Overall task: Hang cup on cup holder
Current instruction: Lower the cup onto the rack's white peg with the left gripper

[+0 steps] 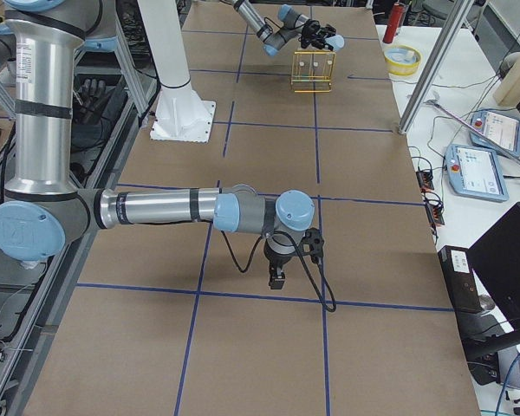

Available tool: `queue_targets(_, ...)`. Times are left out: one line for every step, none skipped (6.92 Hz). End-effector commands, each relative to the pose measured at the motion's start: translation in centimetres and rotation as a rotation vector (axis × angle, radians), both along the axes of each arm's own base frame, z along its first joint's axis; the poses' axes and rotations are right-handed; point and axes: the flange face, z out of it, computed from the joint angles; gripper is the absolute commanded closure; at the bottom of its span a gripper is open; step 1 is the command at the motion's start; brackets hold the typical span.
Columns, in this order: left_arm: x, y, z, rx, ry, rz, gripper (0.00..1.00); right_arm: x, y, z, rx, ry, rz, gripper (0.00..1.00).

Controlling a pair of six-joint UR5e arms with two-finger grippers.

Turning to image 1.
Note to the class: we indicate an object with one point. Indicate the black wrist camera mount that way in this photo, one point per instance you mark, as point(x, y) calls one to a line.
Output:
point(312, 245)

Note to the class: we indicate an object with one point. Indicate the yellow tape roll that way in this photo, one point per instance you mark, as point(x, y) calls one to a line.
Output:
point(402, 60)

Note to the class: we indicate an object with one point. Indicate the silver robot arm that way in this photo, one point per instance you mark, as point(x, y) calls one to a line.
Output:
point(294, 24)
point(43, 211)

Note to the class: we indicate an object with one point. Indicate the teach pendant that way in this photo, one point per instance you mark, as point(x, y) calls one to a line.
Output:
point(500, 127)
point(474, 172)

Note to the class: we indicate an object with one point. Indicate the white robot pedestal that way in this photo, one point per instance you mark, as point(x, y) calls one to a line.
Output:
point(181, 114)

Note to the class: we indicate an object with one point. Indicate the orange black connector lower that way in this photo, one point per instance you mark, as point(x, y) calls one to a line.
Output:
point(434, 215)

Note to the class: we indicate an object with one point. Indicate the black monitor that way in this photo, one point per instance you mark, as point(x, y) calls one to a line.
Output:
point(495, 258)

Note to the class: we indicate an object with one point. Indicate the far teach pendant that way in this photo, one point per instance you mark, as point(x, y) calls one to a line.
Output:
point(500, 127)

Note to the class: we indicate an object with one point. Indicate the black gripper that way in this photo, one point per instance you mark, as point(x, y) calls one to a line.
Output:
point(308, 39)
point(276, 262)

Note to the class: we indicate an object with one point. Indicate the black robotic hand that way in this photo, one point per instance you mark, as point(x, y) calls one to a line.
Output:
point(96, 102)

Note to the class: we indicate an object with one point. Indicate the red bottle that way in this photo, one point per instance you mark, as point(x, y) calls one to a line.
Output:
point(393, 22)

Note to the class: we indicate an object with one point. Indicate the orange black connector upper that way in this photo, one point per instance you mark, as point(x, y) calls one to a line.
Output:
point(424, 179)

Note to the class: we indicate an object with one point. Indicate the orange black connector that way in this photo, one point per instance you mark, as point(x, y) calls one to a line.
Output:
point(434, 215)
point(424, 179)

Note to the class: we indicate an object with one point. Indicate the yellow wire cup holder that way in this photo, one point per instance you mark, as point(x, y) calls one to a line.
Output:
point(312, 71)

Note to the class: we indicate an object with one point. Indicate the black computer box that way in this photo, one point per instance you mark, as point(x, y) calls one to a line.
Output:
point(459, 279)

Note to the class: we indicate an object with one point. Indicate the light blue cup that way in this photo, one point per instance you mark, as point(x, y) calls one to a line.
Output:
point(334, 43)

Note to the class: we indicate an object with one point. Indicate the near teach pendant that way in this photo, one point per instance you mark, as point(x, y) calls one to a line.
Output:
point(474, 172)

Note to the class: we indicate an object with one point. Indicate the aluminium frame post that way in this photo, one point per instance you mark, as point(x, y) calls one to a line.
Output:
point(447, 35)

